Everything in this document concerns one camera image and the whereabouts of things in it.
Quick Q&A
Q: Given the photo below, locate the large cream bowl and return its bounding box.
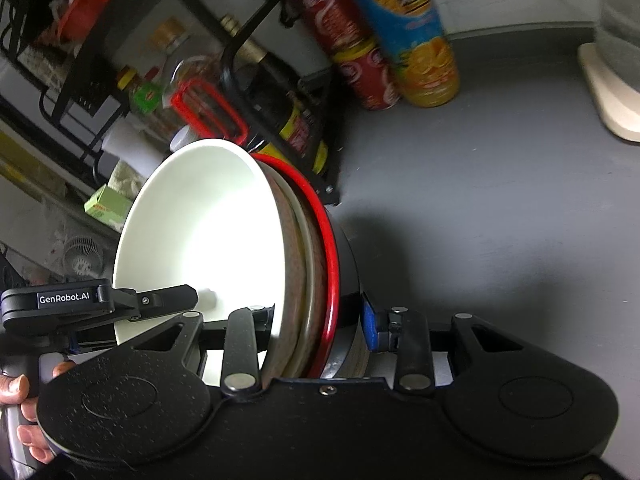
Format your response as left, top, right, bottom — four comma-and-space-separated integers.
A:
112, 139, 307, 382

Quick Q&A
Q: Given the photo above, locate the person's left hand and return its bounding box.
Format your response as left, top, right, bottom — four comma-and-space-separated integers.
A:
1, 374, 54, 464

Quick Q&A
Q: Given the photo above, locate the green tissue box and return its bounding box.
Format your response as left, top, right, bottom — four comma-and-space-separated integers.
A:
84, 184, 132, 233

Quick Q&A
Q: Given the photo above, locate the dark soy sauce bottle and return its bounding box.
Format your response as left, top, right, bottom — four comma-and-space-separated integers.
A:
220, 38, 329, 176

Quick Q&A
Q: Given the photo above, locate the cream kettle base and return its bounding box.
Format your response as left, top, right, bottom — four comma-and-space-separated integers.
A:
577, 42, 640, 144

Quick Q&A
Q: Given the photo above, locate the red soda can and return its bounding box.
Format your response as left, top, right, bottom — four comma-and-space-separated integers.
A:
290, 0, 399, 110

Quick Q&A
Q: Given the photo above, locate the orange juice bottle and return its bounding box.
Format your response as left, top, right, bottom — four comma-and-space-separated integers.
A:
355, 0, 460, 107

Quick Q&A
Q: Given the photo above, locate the glass electric kettle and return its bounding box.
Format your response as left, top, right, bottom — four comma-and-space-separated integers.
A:
596, 0, 640, 90

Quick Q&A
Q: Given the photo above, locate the black wire rack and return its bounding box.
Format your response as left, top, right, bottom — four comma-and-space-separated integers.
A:
1, 0, 341, 205

